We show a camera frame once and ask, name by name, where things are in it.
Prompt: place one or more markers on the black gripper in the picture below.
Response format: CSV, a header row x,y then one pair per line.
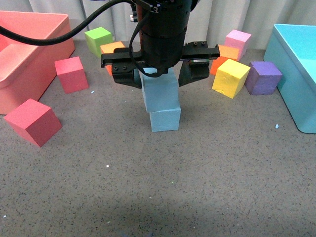
x,y
161,54

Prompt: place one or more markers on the light blue foam cube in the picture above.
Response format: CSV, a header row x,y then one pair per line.
x,y
160,93
165,120

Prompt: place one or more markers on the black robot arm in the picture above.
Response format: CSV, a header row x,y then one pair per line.
x,y
159,19

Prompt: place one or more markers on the orange foam cube left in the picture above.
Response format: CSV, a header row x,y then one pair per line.
x,y
109,48

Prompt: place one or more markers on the orange foam cube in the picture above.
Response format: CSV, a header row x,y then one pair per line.
x,y
226,52
109,48

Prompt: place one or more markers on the green foam cube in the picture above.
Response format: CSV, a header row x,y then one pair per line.
x,y
97,37

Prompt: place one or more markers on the orange foam cube right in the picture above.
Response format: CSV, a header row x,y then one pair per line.
x,y
226,52

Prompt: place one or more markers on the yellow foam cube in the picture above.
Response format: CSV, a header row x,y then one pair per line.
x,y
230,78

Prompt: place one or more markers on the pink foam cube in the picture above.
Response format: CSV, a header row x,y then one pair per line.
x,y
238,39

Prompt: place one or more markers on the red foam cube rear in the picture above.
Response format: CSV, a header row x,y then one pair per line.
x,y
71,74

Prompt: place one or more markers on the red foam cube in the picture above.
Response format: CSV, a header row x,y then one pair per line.
x,y
34,121
71,74

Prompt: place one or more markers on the purple foam cube right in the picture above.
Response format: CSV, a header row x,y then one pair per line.
x,y
262,78

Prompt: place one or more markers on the red foam cube front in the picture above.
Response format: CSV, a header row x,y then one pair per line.
x,y
34,121

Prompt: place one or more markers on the red plastic bin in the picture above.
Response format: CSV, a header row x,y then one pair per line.
x,y
26,71

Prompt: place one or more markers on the blue plastic bin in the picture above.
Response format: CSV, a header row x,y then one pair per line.
x,y
292,48

